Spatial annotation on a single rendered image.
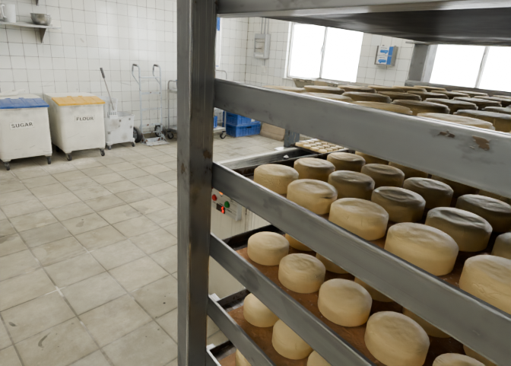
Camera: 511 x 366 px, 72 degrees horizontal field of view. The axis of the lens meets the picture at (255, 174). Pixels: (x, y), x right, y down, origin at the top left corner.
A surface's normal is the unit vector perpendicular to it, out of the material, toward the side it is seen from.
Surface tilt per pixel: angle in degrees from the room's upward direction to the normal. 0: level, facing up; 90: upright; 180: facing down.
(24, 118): 90
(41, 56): 90
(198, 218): 90
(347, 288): 0
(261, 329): 0
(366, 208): 0
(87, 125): 92
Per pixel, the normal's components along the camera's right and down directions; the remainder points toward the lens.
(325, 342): -0.79, 0.15
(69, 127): 0.64, 0.32
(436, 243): 0.07, -0.94
